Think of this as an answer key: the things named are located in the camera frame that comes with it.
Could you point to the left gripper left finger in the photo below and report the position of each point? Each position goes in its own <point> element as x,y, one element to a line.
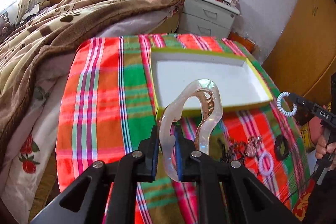
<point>147,168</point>

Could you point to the brown patterned blanket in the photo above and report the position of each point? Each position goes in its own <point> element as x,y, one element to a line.
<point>56,32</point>

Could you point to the black wristband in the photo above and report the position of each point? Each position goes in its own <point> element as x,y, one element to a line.
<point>281,148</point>

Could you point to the wooden wardrobe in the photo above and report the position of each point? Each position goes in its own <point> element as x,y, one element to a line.
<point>303,58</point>

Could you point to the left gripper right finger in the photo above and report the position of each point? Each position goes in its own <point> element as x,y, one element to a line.
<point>186,168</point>

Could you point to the white tray with green rim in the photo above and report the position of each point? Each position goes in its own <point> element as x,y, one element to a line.
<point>240,85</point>

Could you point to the plaid red green cloth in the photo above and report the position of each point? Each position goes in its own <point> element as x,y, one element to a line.
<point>108,108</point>

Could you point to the tangled jewelry pile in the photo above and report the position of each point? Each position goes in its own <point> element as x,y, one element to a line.
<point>239,150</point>

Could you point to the floral white bedsheet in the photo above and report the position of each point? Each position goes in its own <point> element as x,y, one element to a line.
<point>28,179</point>

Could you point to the person's right hand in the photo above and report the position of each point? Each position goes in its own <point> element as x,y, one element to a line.
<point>322,148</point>

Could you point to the grey bedside cabinet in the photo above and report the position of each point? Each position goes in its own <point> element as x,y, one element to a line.
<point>207,18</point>

